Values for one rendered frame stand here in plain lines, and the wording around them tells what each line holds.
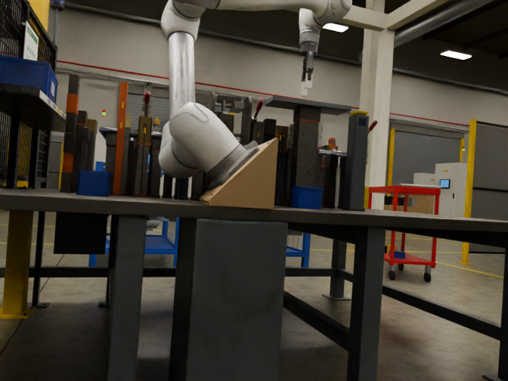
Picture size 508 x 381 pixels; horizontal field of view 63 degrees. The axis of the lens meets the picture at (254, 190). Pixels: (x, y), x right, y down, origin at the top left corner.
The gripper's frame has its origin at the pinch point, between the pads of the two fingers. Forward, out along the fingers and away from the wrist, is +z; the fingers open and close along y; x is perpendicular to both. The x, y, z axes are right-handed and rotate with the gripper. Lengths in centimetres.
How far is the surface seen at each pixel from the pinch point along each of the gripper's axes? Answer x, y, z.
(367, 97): -230, 714, -186
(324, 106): -7.8, -6.1, 7.9
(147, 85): 70, -2, 4
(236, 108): 30.6, -0.2, 10.4
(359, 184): -27.5, 2.3, 40.5
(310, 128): -2.4, -4.0, 17.6
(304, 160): -0.6, -4.4, 32.1
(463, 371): -80, 3, 123
